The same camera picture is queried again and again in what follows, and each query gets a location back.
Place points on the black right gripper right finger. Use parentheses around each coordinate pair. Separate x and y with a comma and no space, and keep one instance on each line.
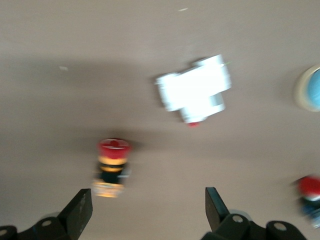
(217,215)

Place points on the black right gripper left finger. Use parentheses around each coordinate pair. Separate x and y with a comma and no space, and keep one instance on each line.
(75,215)

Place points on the blue bell with white knob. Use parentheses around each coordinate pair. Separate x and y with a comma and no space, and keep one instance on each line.
(312,87)

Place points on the red yellow emergency stop button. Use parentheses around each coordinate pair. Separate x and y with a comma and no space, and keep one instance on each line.
(112,160)

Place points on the white circuit breaker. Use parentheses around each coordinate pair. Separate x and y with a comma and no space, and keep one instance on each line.
(192,90)

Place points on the red mushroom push button switch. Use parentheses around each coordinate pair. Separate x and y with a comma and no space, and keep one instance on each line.
(310,187)

